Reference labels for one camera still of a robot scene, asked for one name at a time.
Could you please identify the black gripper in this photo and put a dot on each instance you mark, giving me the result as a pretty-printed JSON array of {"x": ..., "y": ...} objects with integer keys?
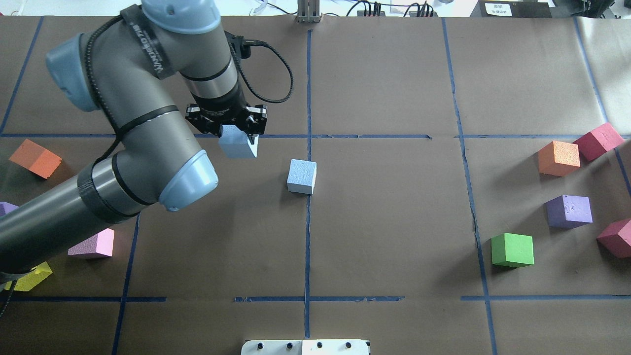
[{"x": 221, "y": 108}]

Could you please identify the light blue block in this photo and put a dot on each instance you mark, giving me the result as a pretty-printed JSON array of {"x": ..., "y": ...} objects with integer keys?
[
  {"x": 302, "y": 176},
  {"x": 236, "y": 144}
]

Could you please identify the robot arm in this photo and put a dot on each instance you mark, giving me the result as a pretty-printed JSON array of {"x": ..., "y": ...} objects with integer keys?
[{"x": 151, "y": 70}]

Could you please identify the orange foam block left side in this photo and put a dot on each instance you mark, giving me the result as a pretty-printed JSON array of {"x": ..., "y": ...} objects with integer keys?
[{"x": 36, "y": 159}]

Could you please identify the orange foam block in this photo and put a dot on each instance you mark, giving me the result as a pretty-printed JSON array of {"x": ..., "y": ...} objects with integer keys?
[
  {"x": 558, "y": 158},
  {"x": 36, "y": 159}
]

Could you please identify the black power box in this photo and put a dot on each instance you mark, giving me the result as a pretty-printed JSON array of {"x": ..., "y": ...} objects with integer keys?
[{"x": 510, "y": 8}]

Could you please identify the purple foam block left side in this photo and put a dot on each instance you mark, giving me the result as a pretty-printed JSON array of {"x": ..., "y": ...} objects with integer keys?
[{"x": 6, "y": 207}]

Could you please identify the purple foam block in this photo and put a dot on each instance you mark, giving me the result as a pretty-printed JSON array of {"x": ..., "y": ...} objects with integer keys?
[
  {"x": 569, "y": 211},
  {"x": 6, "y": 207}
]

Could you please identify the yellow foam block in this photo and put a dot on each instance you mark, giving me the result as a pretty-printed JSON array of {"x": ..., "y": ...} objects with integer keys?
[{"x": 30, "y": 280}]

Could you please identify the green foam block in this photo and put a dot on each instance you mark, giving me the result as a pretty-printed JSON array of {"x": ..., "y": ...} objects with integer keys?
[{"x": 512, "y": 250}]

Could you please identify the orange foam block right side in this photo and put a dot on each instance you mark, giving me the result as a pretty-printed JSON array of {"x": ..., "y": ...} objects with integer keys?
[{"x": 558, "y": 158}]

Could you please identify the purple foam block right side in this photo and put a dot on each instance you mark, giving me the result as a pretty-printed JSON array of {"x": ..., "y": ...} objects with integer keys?
[{"x": 569, "y": 211}]

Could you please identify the dark pink foam block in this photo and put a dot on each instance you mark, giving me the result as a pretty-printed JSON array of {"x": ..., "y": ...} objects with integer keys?
[{"x": 599, "y": 141}]

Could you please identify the magenta foam block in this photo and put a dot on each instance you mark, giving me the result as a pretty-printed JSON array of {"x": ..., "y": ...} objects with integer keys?
[{"x": 616, "y": 237}]

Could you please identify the aluminium frame post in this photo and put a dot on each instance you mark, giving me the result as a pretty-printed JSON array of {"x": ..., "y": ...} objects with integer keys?
[{"x": 308, "y": 11}]

